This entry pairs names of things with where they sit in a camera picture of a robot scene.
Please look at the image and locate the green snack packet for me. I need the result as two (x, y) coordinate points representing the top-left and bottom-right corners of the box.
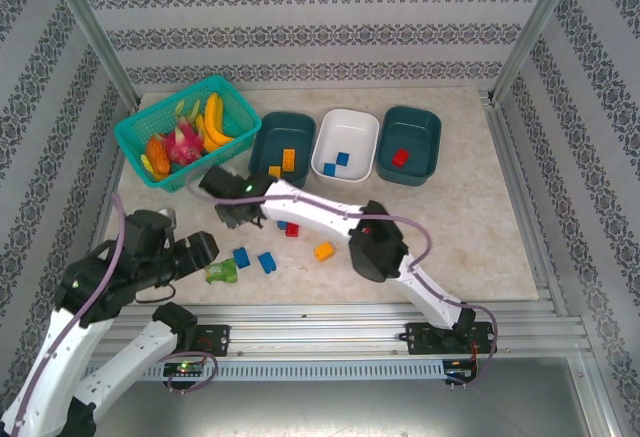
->
(204, 257), (240, 286)

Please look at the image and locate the orange-yellow toy banana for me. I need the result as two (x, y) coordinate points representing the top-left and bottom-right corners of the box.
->
(194, 114), (224, 153)

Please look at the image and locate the dark teal plastic container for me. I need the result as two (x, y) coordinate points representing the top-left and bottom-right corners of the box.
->
(248, 111), (317, 191)
(376, 105), (443, 187)

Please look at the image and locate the yellow toy banana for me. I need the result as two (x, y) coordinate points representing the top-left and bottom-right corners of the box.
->
(203, 92), (236, 146)

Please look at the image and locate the orange toy fruit half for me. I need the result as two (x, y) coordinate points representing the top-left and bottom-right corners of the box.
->
(144, 135), (172, 174)

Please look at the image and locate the teal plastic basket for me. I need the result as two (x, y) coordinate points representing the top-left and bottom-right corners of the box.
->
(113, 74), (263, 193)

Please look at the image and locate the white plastic container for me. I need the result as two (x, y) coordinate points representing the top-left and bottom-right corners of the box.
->
(310, 108), (380, 184)

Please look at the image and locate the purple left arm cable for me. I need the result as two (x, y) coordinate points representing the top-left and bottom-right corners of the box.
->
(9, 194), (219, 394)

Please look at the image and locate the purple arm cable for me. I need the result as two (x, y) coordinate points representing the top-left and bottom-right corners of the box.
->
(9, 194), (219, 394)
(187, 181), (500, 389)

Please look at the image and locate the aluminium side rail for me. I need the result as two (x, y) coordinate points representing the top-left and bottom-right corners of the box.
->
(479, 90), (569, 316)
(69, 106), (132, 321)

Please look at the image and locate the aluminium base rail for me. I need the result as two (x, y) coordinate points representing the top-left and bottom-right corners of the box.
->
(47, 301), (594, 361)

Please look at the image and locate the slotted grey cable duct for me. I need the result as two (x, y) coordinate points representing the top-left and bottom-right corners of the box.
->
(84, 360), (446, 381)

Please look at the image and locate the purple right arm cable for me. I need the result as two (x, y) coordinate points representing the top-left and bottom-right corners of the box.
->
(187, 181), (500, 389)

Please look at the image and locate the aluminium corner post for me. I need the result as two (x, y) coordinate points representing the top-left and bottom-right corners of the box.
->
(489, 0), (584, 103)
(39, 0), (142, 108)

